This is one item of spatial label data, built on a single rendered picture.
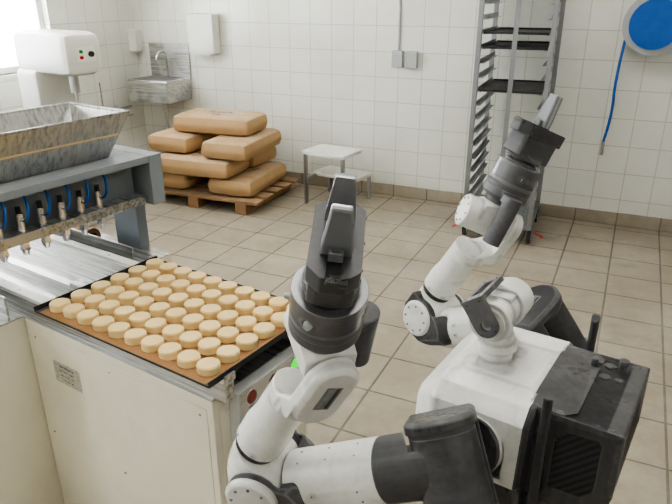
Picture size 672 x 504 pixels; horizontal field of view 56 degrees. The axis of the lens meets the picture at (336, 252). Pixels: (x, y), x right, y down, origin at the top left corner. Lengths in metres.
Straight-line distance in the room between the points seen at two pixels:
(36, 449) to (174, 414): 0.66
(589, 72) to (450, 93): 1.03
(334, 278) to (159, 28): 5.97
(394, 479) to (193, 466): 0.79
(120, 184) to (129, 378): 0.72
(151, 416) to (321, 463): 0.75
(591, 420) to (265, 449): 0.44
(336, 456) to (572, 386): 0.36
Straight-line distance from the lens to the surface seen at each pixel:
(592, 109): 5.06
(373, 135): 5.48
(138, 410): 1.62
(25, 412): 2.01
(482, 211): 1.23
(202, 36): 6.06
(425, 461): 0.84
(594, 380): 1.02
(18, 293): 1.88
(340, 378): 0.75
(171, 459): 1.62
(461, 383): 0.95
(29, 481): 2.12
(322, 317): 0.67
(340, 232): 0.60
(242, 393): 1.41
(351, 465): 0.89
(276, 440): 0.89
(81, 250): 2.12
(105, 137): 1.99
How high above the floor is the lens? 1.64
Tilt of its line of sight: 22 degrees down
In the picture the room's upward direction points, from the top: straight up
